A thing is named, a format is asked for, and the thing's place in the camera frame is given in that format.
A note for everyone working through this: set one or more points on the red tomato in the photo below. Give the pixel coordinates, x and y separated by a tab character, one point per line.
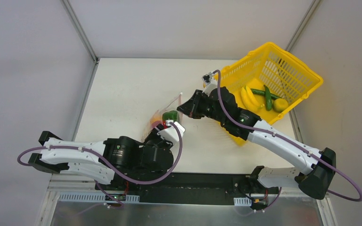
155	124

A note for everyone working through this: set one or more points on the yellow plastic basket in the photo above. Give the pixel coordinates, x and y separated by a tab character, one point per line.
270	66

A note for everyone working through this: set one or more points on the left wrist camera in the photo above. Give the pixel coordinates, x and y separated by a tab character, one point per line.
169	133

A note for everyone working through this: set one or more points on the clear pink-dotted zip bag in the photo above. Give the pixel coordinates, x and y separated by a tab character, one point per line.
170	105

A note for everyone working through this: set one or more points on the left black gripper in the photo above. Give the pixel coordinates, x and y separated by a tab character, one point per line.
155	134

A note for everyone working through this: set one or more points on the green bell pepper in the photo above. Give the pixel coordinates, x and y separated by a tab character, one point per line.
170	115

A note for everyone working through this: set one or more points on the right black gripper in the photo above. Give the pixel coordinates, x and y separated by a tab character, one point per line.
198	104

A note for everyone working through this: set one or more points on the yellow lemon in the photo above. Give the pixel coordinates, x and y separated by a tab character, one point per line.
279	105

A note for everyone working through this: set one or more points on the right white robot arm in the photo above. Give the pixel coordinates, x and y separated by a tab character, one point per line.
311	171

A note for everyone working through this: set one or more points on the orange bell pepper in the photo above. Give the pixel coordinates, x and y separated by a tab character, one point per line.
155	118

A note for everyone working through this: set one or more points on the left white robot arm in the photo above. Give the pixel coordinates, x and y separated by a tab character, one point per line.
109	160

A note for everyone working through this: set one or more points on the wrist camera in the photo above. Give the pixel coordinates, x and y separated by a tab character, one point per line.
210	83
169	133

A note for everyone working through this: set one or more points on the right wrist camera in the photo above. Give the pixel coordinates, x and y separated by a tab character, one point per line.
210	83

